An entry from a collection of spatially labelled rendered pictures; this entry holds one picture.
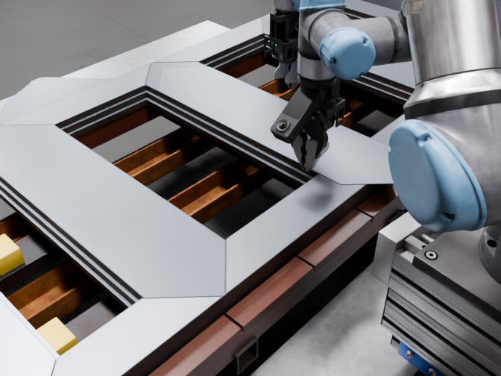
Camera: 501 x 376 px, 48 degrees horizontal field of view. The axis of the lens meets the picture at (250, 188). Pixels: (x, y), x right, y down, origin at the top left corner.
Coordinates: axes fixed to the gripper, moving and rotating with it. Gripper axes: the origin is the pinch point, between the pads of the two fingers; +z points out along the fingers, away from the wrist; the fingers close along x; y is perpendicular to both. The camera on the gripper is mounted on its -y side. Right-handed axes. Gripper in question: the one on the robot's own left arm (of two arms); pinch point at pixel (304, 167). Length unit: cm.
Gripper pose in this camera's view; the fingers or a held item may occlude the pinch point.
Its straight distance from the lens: 115.4
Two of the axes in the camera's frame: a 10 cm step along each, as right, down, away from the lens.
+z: 0.1, 7.9, 6.1
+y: 6.9, -4.5, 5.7
